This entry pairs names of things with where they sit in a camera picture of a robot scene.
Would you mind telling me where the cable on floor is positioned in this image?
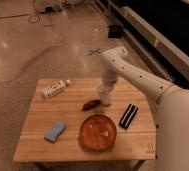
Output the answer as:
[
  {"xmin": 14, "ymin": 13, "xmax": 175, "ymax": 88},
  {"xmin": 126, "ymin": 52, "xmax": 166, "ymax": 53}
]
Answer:
[{"xmin": 27, "ymin": 0, "xmax": 42, "ymax": 25}]

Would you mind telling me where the wooden folding table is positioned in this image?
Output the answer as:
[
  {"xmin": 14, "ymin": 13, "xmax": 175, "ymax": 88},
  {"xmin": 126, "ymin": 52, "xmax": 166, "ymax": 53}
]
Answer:
[{"xmin": 13, "ymin": 78, "xmax": 156, "ymax": 163}]

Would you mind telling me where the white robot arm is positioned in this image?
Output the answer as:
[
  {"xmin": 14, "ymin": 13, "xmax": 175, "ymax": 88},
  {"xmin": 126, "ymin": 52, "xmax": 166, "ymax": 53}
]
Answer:
[{"xmin": 99, "ymin": 46, "xmax": 189, "ymax": 171}]

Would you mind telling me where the dark red snack packet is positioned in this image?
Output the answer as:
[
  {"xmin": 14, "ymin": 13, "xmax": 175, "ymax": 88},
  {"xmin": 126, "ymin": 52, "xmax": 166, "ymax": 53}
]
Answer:
[{"xmin": 82, "ymin": 100, "xmax": 101, "ymax": 111}]

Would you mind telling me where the black and white case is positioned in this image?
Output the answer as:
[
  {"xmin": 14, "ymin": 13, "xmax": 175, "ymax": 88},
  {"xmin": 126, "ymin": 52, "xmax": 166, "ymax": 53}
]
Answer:
[{"xmin": 119, "ymin": 104, "xmax": 138, "ymax": 129}]

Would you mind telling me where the orange ceramic plate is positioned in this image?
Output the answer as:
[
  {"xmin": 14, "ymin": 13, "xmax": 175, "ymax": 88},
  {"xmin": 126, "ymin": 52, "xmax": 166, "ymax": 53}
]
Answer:
[{"xmin": 79, "ymin": 114, "xmax": 117, "ymax": 151}]

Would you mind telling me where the blue sponge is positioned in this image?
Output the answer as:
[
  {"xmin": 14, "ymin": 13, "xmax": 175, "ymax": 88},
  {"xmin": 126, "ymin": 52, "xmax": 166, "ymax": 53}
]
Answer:
[{"xmin": 44, "ymin": 121, "xmax": 66, "ymax": 143}]

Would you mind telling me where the black box on floor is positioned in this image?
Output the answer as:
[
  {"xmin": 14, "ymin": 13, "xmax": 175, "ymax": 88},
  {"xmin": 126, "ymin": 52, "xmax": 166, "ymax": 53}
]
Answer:
[{"xmin": 108, "ymin": 25, "xmax": 122, "ymax": 38}]

